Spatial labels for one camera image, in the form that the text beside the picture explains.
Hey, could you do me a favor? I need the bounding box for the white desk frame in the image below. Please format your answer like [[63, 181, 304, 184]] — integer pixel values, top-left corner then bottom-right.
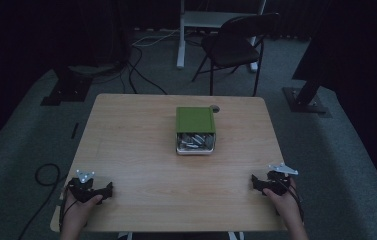
[[175, 0, 268, 73]]

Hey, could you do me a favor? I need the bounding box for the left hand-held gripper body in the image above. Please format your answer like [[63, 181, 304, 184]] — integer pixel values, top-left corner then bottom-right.
[[66, 169, 108, 204]]

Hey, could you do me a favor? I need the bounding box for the person's right hand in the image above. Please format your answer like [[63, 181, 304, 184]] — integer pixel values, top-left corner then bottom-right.
[[262, 178, 303, 223]]

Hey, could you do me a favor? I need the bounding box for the white floor cable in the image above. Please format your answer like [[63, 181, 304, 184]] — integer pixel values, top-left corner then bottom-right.
[[131, 28, 181, 48]]

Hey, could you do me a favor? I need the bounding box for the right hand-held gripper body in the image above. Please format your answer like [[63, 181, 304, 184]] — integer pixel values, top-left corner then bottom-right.
[[259, 162, 300, 197]]

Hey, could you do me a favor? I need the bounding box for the black floor cable loop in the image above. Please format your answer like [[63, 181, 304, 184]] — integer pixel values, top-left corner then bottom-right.
[[17, 162, 68, 240]]

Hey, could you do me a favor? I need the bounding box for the black stand base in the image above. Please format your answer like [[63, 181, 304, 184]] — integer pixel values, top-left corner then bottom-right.
[[40, 65, 94, 107], [282, 78, 332, 118]]

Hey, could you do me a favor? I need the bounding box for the person's left hand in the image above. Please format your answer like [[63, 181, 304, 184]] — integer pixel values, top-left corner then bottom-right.
[[60, 192, 104, 231]]

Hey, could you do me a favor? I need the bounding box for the silver tin box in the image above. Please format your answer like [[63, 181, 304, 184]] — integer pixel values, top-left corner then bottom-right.
[[175, 131, 217, 156]]

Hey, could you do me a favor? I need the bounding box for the black folding chair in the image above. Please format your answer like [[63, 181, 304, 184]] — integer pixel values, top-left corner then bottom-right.
[[191, 12, 281, 98]]

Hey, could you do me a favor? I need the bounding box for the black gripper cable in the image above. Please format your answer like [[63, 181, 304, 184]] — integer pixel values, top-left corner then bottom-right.
[[58, 185, 76, 233], [274, 175, 306, 224]]

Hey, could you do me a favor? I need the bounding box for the green box lid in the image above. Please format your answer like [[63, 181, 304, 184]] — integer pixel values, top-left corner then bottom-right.
[[175, 106, 217, 135]]

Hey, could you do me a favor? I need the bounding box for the pile of metal pieces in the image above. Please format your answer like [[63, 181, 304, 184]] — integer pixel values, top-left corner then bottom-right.
[[177, 133, 215, 150]]

